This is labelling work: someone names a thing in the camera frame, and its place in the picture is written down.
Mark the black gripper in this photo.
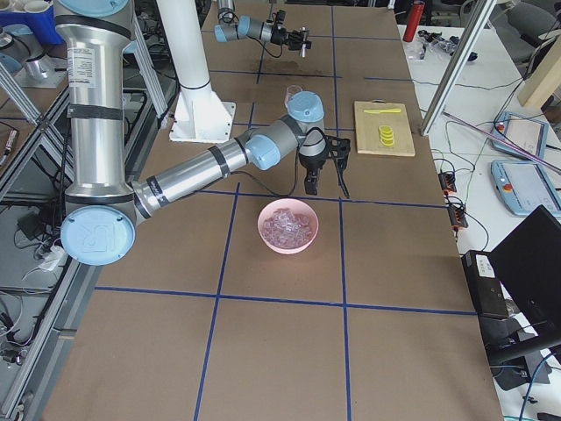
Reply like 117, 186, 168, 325
269, 24, 312, 51
299, 134, 351, 198

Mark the steel jigger measuring cup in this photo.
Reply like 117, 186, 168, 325
300, 38, 308, 58

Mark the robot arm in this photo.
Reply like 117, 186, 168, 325
214, 1, 312, 58
53, 1, 351, 266

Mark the clear wine glass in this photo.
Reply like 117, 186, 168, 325
284, 85, 303, 111

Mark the clear ice cubes pile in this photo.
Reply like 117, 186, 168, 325
262, 209, 314, 249

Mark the bamboo cutting board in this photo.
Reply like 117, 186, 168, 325
354, 101, 415, 157

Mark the pink bowl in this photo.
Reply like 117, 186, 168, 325
257, 198, 319, 254

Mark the yellow plastic knife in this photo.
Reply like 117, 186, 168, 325
363, 108, 401, 115

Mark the red bottle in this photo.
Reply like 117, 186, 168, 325
402, 0, 425, 43

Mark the metal rod green clip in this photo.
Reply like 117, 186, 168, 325
442, 111, 561, 170

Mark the blue teach pendant near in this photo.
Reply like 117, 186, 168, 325
491, 160, 560, 218

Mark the blue teach pendant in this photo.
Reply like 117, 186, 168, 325
491, 160, 560, 218
492, 111, 548, 158

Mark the black box with label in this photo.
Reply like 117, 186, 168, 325
461, 250, 508, 320

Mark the blue teach pendant far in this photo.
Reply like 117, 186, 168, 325
492, 111, 548, 158

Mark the grey office chair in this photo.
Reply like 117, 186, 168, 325
494, 1, 560, 67

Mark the blue storage bin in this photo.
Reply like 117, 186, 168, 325
1, 1, 63, 45

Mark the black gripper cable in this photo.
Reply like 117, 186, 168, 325
260, 37, 286, 59
231, 126, 328, 197

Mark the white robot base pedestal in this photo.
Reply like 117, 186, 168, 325
157, 0, 236, 143

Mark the aluminium frame post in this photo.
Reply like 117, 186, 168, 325
420, 0, 497, 136

